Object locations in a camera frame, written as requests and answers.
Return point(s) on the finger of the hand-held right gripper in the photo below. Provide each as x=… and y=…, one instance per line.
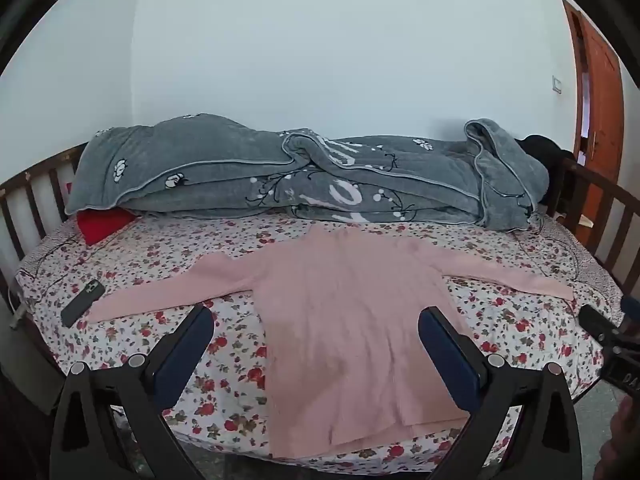
x=599, y=322

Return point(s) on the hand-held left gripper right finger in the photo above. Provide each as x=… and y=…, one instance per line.
x=452, y=352

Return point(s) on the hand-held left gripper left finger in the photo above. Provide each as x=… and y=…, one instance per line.
x=186, y=345

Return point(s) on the pink knit sweater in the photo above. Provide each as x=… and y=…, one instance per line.
x=340, y=310

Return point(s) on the person's right hand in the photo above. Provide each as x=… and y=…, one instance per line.
x=625, y=430

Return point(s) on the floral bed sheet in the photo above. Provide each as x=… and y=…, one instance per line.
x=150, y=260

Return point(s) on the dark smartphone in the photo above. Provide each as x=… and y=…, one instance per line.
x=83, y=301

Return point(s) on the red pillow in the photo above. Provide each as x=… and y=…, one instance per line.
x=102, y=224

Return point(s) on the black cloth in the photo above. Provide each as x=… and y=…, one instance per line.
x=542, y=152

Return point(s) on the grey floral blanket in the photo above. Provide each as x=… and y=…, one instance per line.
x=240, y=170

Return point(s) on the brown wooden door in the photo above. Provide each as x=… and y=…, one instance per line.
x=597, y=95

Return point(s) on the wooden slatted bed rail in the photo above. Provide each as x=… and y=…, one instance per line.
x=597, y=205
x=30, y=195

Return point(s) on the white wall switch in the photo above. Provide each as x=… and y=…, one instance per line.
x=556, y=84

